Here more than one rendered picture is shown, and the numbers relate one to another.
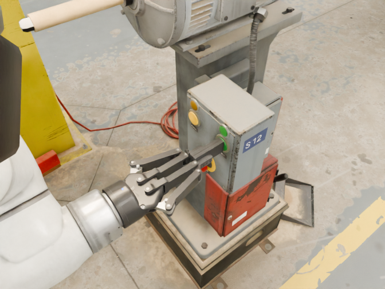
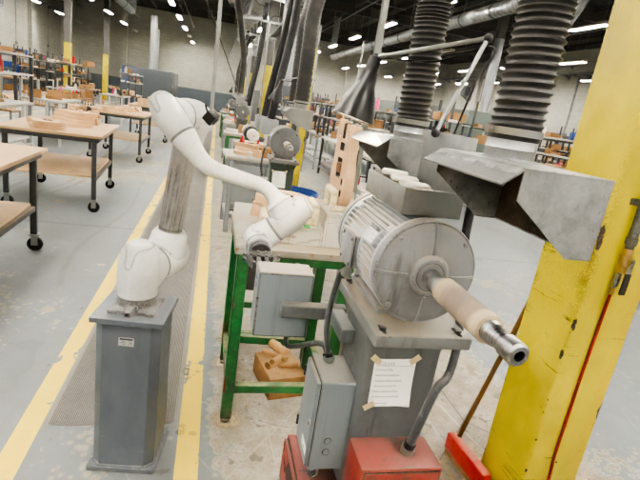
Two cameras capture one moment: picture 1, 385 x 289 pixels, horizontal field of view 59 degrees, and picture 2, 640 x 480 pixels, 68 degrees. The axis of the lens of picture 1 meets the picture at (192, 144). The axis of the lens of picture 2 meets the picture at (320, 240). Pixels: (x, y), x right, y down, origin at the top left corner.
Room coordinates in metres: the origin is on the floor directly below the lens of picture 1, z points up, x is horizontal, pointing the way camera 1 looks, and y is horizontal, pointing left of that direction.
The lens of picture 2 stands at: (1.10, -1.24, 1.59)
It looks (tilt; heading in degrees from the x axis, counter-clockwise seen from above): 16 degrees down; 113
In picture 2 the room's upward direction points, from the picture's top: 9 degrees clockwise
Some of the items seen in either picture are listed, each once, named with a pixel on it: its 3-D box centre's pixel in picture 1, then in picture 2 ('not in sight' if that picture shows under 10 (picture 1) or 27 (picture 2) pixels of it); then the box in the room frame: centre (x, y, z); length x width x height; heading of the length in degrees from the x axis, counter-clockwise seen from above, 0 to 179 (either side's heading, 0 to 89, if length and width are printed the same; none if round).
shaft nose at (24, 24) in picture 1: (26, 24); not in sight; (0.56, 0.30, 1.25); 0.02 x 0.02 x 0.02; 37
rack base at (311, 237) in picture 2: not in sight; (302, 229); (0.09, 0.86, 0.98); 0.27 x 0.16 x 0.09; 127
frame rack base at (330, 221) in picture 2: not in sight; (332, 225); (0.22, 0.95, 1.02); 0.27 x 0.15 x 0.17; 127
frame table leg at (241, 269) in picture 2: not in sight; (233, 341); (-0.01, 0.51, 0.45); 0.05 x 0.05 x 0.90; 37
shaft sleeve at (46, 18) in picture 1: (77, 8); not in sight; (0.62, 0.22, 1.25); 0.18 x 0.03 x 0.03; 127
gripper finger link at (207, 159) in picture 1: (203, 166); not in sight; (0.38, -0.02, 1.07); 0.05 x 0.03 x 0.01; 127
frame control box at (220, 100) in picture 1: (239, 124); (291, 318); (0.57, -0.11, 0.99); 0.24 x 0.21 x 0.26; 127
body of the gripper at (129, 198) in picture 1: (136, 195); (260, 254); (0.32, 0.10, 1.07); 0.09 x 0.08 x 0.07; 127
